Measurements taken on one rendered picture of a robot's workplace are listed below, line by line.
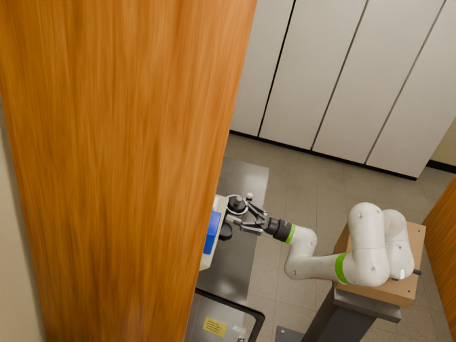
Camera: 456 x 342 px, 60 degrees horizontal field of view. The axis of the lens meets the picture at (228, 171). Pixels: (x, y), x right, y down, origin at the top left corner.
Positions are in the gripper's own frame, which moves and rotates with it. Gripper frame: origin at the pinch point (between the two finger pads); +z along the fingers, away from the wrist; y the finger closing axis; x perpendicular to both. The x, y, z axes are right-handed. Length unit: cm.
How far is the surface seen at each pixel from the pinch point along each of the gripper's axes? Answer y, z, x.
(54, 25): 54, 51, -93
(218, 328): 57, -7, -9
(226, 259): 7.0, -6.8, 27.8
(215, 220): 42, 9, -42
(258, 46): -250, 23, 50
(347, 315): 6, -75, 34
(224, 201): 23.7, 7.3, -30.2
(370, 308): 9, -77, 17
